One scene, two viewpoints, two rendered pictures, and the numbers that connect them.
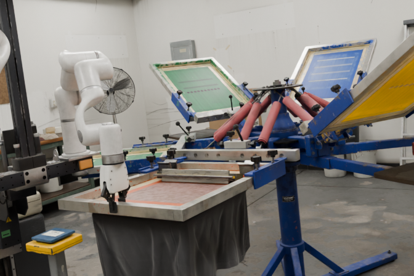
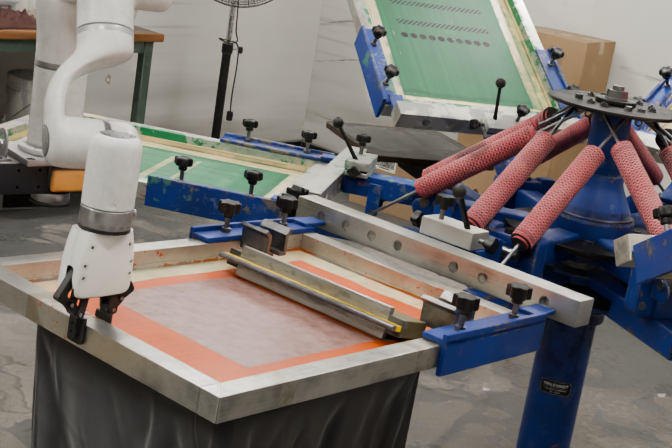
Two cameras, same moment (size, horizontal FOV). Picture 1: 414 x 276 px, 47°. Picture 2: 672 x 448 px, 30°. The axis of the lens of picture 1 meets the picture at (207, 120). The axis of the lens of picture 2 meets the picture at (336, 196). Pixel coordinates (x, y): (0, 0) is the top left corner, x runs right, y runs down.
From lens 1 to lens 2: 29 cm
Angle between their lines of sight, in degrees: 10
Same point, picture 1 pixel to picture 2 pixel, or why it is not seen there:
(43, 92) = not seen: outside the picture
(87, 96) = (90, 46)
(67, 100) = (61, 19)
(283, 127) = (595, 212)
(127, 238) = (98, 400)
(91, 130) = (74, 134)
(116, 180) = (98, 271)
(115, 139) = (120, 176)
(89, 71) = not seen: outside the picture
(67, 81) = not seen: outside the picture
